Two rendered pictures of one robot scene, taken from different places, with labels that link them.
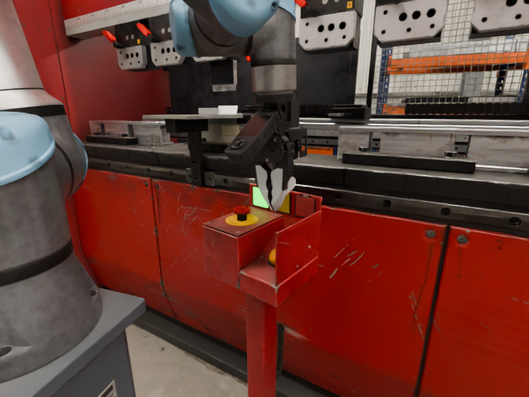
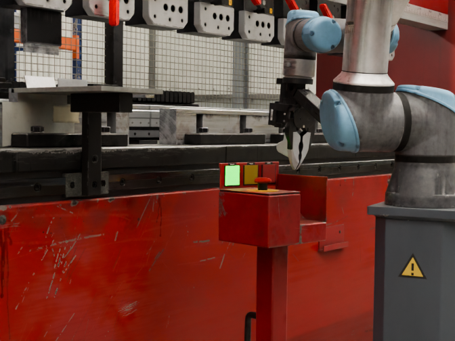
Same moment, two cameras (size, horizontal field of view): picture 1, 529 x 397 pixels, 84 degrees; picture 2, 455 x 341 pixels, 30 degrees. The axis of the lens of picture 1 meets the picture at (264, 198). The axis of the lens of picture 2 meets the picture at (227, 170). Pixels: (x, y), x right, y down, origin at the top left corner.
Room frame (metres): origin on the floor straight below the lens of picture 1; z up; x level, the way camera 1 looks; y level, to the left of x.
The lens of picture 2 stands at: (0.45, 1.97, 0.93)
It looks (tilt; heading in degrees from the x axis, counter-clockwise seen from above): 3 degrees down; 277
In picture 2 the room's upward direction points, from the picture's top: 1 degrees clockwise
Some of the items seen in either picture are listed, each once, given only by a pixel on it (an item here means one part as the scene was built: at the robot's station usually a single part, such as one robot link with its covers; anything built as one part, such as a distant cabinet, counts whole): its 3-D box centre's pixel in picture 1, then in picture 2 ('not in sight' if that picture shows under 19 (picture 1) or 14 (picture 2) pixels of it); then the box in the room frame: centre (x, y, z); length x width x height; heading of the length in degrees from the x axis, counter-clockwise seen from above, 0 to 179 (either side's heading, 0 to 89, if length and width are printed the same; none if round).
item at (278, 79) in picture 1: (272, 81); (298, 69); (0.54, -0.01, 1.06); 0.08 x 0.08 x 0.05
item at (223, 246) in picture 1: (261, 236); (273, 202); (0.59, 0.01, 0.75); 0.20 x 0.16 x 0.18; 51
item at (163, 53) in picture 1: (172, 42); not in sight; (1.21, 0.34, 1.26); 0.15 x 0.09 x 0.17; 60
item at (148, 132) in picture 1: (128, 131); not in sight; (1.38, 0.62, 0.92); 0.50 x 0.06 x 0.10; 60
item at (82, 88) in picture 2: (196, 116); (88, 91); (0.97, 0.22, 1.00); 0.26 x 0.18 x 0.01; 150
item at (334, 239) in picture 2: not in sight; (333, 237); (0.45, -0.67, 0.58); 0.15 x 0.02 x 0.07; 60
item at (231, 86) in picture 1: (223, 76); (41, 32); (1.10, 0.14, 1.13); 0.10 x 0.02 x 0.10; 60
